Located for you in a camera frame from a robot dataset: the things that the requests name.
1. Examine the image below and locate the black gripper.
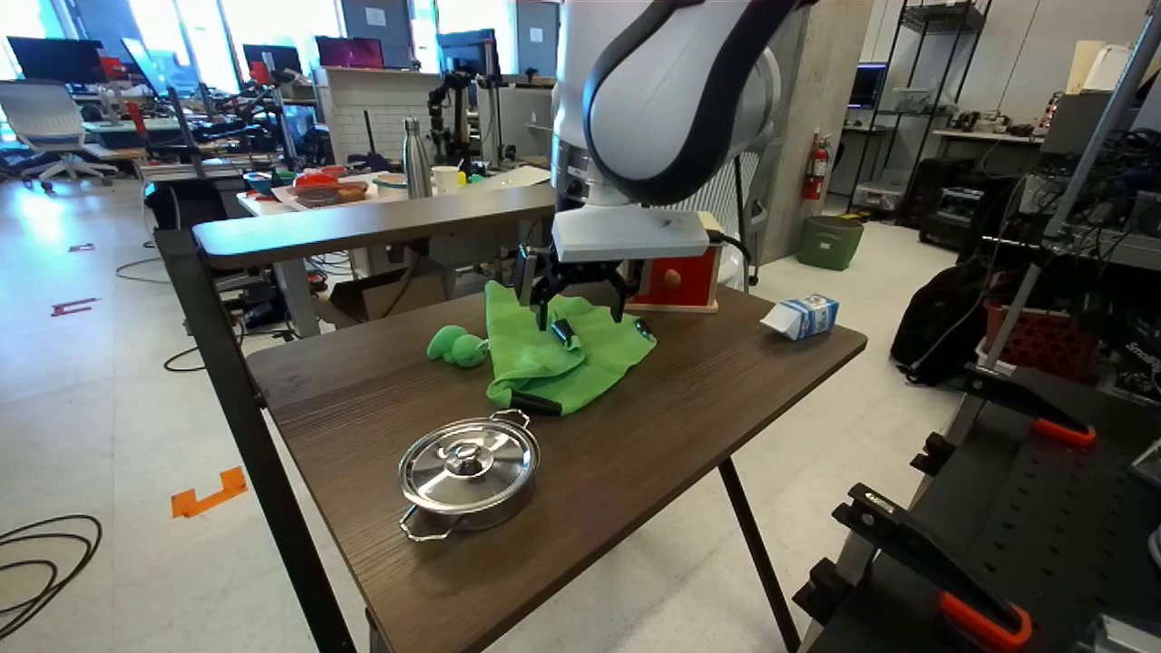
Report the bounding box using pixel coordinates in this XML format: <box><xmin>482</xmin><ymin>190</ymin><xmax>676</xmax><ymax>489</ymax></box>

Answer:
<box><xmin>516</xmin><ymin>244</ymin><xmax>643</xmax><ymax>336</ymax></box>

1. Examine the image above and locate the green towel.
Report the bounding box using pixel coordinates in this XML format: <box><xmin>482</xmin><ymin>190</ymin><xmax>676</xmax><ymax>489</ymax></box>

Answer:
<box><xmin>482</xmin><ymin>278</ymin><xmax>661</xmax><ymax>421</ymax></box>

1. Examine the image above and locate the wooden box with red side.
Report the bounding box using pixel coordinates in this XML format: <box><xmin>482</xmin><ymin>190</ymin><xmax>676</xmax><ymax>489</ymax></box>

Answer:
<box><xmin>626</xmin><ymin>209</ymin><xmax>730</xmax><ymax>314</ymax></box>

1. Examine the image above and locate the small green plush toy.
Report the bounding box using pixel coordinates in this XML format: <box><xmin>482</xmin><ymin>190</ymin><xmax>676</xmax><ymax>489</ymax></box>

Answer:
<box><xmin>422</xmin><ymin>323</ymin><xmax>495</xmax><ymax>374</ymax></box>

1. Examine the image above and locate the white cup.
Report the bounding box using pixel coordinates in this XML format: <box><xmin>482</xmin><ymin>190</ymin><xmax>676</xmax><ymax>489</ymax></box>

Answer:
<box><xmin>427</xmin><ymin>163</ymin><xmax>472</xmax><ymax>198</ymax></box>

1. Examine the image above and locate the cardboard box under table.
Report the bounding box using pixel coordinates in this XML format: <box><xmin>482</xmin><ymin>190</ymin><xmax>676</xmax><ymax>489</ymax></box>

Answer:
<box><xmin>322</xmin><ymin>265</ymin><xmax>461</xmax><ymax>325</ymax></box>

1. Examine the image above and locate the steel pot with lid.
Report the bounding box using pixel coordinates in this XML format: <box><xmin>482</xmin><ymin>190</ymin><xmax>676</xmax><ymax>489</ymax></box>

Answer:
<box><xmin>393</xmin><ymin>407</ymin><xmax>543</xmax><ymax>547</ymax></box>

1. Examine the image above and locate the blue white carton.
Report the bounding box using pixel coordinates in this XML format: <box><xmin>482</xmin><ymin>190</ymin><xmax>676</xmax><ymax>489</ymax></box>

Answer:
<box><xmin>753</xmin><ymin>289</ymin><xmax>844</xmax><ymax>347</ymax></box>

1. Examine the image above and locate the steel water bottle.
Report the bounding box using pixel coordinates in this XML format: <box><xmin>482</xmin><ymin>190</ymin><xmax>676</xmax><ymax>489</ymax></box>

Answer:
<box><xmin>399</xmin><ymin>115</ymin><xmax>438</xmax><ymax>202</ymax></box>

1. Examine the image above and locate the tall dark wood table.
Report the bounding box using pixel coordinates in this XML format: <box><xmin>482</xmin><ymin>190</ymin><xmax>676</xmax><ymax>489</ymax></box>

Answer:
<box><xmin>152</xmin><ymin>179</ymin><xmax>561</xmax><ymax>653</ymax></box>

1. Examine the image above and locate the green storage bin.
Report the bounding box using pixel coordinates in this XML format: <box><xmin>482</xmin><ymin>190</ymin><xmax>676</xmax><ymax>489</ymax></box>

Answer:
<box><xmin>790</xmin><ymin>207</ymin><xmax>871</xmax><ymax>273</ymax></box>

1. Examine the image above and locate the red fire extinguisher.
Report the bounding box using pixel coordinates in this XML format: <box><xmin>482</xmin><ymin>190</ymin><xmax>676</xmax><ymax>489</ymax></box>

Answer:
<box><xmin>797</xmin><ymin>131</ymin><xmax>837</xmax><ymax>207</ymax></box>

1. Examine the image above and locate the computer monitor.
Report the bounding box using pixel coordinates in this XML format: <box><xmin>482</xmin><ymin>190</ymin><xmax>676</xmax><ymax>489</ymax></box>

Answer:
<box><xmin>312</xmin><ymin>33</ymin><xmax>388</xmax><ymax>71</ymax></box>
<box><xmin>2</xmin><ymin>33</ymin><xmax>112</xmax><ymax>89</ymax></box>
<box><xmin>434</xmin><ymin>24</ymin><xmax>505</xmax><ymax>81</ymax></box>
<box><xmin>241</xmin><ymin>41</ymin><xmax>308</xmax><ymax>89</ymax></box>

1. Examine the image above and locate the red orange toy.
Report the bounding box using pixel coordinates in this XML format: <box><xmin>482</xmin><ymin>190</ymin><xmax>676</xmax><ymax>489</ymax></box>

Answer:
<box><xmin>291</xmin><ymin>163</ymin><xmax>372</xmax><ymax>207</ymax></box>

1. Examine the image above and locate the black bag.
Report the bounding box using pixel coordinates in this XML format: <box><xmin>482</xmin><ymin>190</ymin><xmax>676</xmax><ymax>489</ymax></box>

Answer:
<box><xmin>889</xmin><ymin>254</ymin><xmax>998</xmax><ymax>391</ymax></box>

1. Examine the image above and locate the black metal shelf rack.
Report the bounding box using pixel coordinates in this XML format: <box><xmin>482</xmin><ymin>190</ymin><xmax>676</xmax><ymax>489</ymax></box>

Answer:
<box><xmin>879</xmin><ymin>0</ymin><xmax>1007</xmax><ymax>224</ymax></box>

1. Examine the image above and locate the red crate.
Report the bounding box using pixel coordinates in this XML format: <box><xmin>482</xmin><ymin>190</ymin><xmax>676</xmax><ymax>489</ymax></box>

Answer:
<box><xmin>984</xmin><ymin>299</ymin><xmax>1098</xmax><ymax>386</ymax></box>

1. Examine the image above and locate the aluminium pole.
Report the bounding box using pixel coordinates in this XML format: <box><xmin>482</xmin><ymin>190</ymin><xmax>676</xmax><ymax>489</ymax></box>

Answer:
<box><xmin>971</xmin><ymin>0</ymin><xmax>1161</xmax><ymax>374</ymax></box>

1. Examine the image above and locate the black perforated mounting board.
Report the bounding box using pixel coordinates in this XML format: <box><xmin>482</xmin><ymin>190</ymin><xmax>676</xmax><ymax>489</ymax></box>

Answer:
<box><xmin>790</xmin><ymin>397</ymin><xmax>1161</xmax><ymax>653</ymax></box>

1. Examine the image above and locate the white office chair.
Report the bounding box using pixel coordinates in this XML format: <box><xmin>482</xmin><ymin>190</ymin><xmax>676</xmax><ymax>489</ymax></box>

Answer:
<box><xmin>0</xmin><ymin>81</ymin><xmax>128</xmax><ymax>193</ymax></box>

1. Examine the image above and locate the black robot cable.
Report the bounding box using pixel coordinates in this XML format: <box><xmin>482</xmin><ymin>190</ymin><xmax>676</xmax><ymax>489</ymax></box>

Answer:
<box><xmin>703</xmin><ymin>221</ymin><xmax>762</xmax><ymax>299</ymax></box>

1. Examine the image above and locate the black metal table frame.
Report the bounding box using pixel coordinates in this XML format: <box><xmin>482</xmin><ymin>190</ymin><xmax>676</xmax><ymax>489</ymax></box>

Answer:
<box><xmin>715</xmin><ymin>453</ymin><xmax>805</xmax><ymax>653</ymax></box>

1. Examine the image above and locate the black clamp orange handle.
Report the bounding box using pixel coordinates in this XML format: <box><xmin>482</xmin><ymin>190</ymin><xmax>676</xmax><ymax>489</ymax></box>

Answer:
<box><xmin>826</xmin><ymin>479</ymin><xmax>1038</xmax><ymax>653</ymax></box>
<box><xmin>960</xmin><ymin>360</ymin><xmax>1102</xmax><ymax>453</ymax></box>

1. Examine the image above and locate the black floor cable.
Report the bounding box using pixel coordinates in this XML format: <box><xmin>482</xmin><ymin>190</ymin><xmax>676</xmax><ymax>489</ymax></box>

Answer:
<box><xmin>0</xmin><ymin>511</ymin><xmax>108</xmax><ymax>643</ymax></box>

